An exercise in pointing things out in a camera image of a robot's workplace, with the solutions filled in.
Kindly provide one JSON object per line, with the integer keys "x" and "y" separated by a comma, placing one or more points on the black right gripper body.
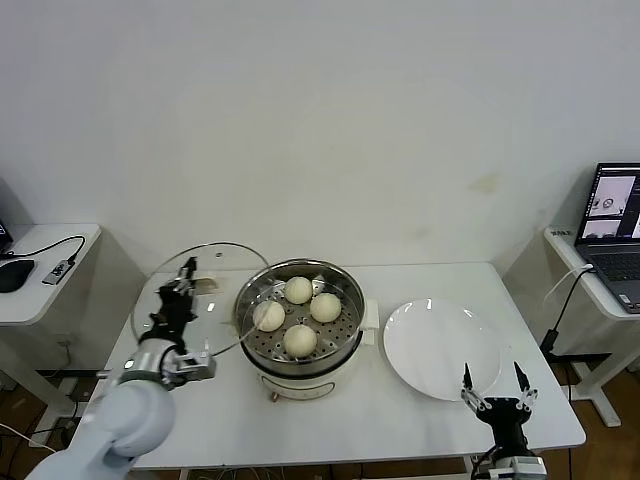
{"x": 507, "y": 420}

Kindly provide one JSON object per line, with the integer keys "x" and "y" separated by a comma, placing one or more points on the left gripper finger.
{"x": 187, "y": 285}
{"x": 165, "y": 291}

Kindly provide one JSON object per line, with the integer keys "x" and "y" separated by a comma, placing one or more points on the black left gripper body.
{"x": 172, "y": 315}

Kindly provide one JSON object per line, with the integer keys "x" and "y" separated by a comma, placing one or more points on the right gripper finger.
{"x": 472, "y": 395}
{"x": 527, "y": 397}

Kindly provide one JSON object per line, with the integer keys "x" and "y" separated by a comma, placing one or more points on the white steamed baozi bun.
{"x": 268, "y": 316}
{"x": 298, "y": 290}
{"x": 326, "y": 307}
{"x": 300, "y": 340}

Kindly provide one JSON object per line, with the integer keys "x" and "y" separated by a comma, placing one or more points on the light blue left robot arm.
{"x": 135, "y": 420}

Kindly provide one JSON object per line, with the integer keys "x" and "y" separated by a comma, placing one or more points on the stainless steel steamer basket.
{"x": 345, "y": 330}

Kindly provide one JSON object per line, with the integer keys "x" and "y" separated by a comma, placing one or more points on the white round plate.
{"x": 440, "y": 350}

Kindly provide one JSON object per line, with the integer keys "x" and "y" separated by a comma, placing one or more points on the grey usb hub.
{"x": 56, "y": 272}

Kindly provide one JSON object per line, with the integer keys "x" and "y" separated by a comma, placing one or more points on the white side desk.
{"x": 30, "y": 305}
{"x": 565, "y": 250}

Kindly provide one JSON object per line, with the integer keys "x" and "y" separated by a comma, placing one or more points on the cream electric cooking pot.
{"x": 300, "y": 385}

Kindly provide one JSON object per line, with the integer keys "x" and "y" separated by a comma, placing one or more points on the black computer mouse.
{"x": 15, "y": 275}

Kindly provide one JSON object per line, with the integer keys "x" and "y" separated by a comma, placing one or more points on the grey open laptop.
{"x": 610, "y": 220}

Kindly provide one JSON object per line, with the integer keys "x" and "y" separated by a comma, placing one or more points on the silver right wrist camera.
{"x": 517, "y": 467}

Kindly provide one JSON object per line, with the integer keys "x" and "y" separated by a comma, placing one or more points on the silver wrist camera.
{"x": 192, "y": 367}
{"x": 517, "y": 467}

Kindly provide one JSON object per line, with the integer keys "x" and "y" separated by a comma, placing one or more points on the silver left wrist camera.
{"x": 192, "y": 367}

